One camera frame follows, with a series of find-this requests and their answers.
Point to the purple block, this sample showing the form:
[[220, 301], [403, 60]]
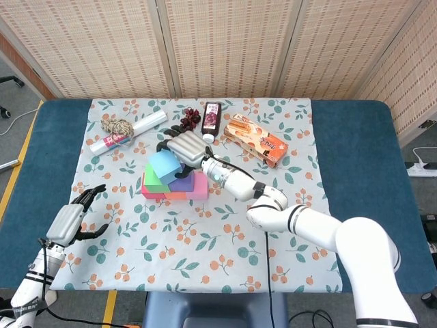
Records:
[[184, 184]]

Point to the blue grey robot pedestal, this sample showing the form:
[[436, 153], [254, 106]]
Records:
[[215, 307]]

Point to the black equipment box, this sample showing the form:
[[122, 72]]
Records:
[[431, 225]]

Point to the clear plastic wrap roll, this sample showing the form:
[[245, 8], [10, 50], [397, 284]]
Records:
[[150, 123]]

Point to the light blue block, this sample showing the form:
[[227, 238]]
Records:
[[165, 165]]

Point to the green block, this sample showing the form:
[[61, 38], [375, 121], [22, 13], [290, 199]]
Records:
[[153, 181]]

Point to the pink block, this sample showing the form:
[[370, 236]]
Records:
[[199, 188]]

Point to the black office chair base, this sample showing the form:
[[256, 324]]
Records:
[[10, 80]]

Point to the dark grape juice bottle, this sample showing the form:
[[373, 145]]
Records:
[[211, 119]]

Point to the white power strip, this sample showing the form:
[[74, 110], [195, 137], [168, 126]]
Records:
[[423, 169]]

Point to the grey metal bar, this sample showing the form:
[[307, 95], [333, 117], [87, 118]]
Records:
[[8, 165]]

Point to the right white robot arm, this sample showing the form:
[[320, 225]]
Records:
[[324, 232]]

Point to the woven bamboo folding screen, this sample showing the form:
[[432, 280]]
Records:
[[222, 51]]

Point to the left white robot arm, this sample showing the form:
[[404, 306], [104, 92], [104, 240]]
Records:
[[30, 283]]

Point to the dark red grape bunch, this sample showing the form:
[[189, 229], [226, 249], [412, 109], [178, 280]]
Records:
[[191, 118]]

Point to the beige twine bundle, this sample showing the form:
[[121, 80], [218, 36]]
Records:
[[117, 127]]

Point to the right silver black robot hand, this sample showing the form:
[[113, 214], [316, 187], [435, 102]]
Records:
[[187, 147]]

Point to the orange block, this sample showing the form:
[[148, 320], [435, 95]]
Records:
[[175, 196]]

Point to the magenta block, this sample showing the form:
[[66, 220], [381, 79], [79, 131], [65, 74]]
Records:
[[152, 195]]

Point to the orange biscuit box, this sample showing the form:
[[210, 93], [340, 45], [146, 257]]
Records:
[[256, 140]]

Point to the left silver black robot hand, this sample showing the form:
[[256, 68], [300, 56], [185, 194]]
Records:
[[66, 222]]

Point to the floral fruit print tablecloth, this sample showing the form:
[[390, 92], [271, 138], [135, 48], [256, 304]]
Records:
[[239, 273]]

